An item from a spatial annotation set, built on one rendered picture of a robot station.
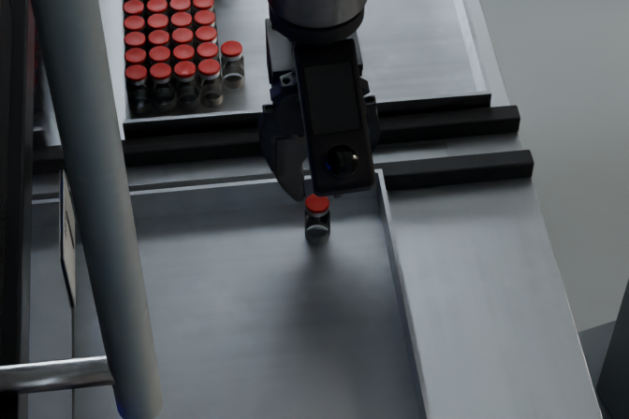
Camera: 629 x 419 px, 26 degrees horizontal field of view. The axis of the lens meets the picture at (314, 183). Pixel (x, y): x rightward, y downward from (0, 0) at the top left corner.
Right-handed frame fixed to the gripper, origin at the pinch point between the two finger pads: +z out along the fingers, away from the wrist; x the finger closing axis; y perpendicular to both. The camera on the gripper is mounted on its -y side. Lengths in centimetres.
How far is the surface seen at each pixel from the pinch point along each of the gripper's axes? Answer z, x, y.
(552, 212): 94, -49, 69
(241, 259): 6.1, 6.9, -1.5
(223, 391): 6.1, 9.4, -14.5
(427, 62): 6.1, -13.2, 20.5
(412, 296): 6.3, -7.1, -6.9
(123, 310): -35, 14, -35
